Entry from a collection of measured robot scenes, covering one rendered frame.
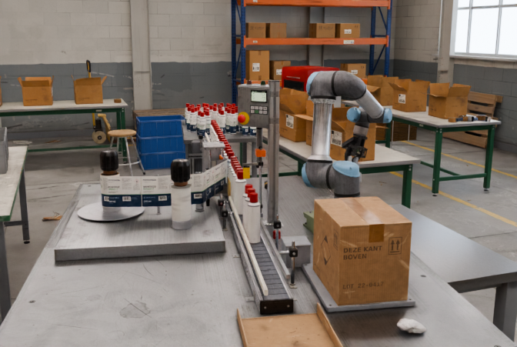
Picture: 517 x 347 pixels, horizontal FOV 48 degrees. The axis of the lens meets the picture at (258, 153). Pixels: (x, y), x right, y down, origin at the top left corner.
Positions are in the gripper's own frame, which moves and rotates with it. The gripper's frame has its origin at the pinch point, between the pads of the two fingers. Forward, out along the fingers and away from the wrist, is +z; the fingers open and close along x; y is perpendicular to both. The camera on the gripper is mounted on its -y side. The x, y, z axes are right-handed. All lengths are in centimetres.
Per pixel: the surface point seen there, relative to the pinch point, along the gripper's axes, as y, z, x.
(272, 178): 26, 7, -57
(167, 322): 97, 45, -118
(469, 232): -109, 49, 212
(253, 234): 58, 25, -76
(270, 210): 26, 22, -55
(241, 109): 16, -21, -75
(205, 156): -18, 8, -75
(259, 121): 23, -17, -68
